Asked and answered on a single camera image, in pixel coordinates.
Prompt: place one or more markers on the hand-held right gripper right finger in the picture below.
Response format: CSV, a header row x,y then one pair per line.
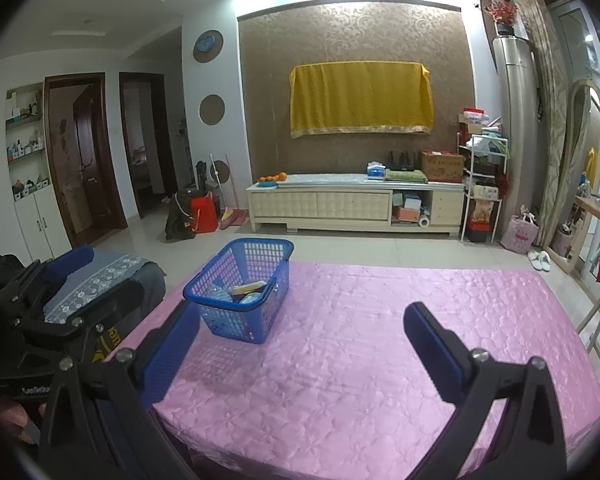
x,y
432,350

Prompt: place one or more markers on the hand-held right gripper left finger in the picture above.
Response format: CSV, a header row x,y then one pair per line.
x,y
172,350

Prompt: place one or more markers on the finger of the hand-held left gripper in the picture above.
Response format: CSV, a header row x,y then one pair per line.
x,y
110,305
67,260

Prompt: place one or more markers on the blue plastic basket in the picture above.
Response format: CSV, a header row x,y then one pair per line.
x,y
230,322

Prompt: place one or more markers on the blue striped clear snack packet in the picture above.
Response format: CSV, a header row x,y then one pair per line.
x,y
225,296

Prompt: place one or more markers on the clear beige wafer packet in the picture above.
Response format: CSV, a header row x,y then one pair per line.
x,y
250,287

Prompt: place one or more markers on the person's left hand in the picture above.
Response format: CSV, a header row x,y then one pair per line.
x,y
12,417

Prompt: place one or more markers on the blue-grey lace cloth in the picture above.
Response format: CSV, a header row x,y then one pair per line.
x,y
100,272

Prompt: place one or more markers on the dark cloth with yellow print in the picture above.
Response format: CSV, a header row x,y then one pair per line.
x,y
107,342

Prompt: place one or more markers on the grey sofa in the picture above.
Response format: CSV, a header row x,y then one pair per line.
x,y
152,280

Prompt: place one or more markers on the pink quilted tablecloth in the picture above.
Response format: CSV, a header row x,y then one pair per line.
x,y
355,335

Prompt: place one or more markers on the brown wooden door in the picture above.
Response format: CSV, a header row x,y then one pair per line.
x,y
80,160

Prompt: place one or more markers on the dark bag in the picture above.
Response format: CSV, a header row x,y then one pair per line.
x,y
179,217

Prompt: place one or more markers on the red shopping bag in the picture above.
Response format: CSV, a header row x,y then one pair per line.
x,y
204,215

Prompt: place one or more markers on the white paper roll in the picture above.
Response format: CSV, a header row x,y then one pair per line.
x,y
424,220

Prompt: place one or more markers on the white slipper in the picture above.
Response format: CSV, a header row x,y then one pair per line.
x,y
533,260
545,261

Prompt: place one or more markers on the orange box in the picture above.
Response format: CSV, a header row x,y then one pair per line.
x,y
407,214

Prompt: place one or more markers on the pink broom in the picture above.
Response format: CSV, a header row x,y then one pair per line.
x,y
232,217

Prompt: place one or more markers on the pink bag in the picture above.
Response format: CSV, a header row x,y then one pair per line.
x,y
519,232

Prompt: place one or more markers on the brown wooden doorway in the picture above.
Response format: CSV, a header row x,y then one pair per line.
x,y
155,125

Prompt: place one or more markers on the white mop pole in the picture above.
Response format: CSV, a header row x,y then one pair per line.
x,y
216,180

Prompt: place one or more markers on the white metal shelf rack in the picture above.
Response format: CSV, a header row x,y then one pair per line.
x,y
482,185

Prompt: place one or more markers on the green folded cloth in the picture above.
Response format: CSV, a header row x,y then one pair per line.
x,y
406,176

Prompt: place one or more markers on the cream TV cabinet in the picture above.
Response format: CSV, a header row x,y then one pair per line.
x,y
330,205

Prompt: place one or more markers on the brown cardboard box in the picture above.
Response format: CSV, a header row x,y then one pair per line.
x,y
442,166

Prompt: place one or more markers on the blue white tissue box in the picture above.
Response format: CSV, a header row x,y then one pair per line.
x,y
376,171

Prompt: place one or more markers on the black router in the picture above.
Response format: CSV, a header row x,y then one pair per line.
x,y
401,162

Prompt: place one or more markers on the blue plate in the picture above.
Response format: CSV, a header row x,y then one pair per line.
x,y
266,184

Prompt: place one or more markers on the pile of oranges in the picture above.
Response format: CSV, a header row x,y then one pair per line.
x,y
272,177

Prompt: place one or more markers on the standing mirror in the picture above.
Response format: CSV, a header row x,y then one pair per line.
x,y
580,170

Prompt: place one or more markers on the red white box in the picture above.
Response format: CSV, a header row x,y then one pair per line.
x,y
476,116

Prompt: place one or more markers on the silver standing air conditioner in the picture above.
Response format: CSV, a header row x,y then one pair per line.
x,y
515,120

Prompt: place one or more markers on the beige curtain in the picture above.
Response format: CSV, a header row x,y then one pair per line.
x,y
545,110

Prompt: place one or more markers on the vase with red flowers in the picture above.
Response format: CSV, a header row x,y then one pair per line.
x,y
502,17

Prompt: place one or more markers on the white wall cupboard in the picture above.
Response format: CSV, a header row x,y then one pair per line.
x,y
40,220

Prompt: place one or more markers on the round brown wall disc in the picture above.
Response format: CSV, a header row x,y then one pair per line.
x,y
212,109
222,170

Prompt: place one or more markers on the round wall disc blue centre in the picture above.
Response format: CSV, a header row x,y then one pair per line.
x,y
208,45

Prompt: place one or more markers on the yellow wall cloth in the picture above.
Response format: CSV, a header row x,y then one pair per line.
x,y
360,95

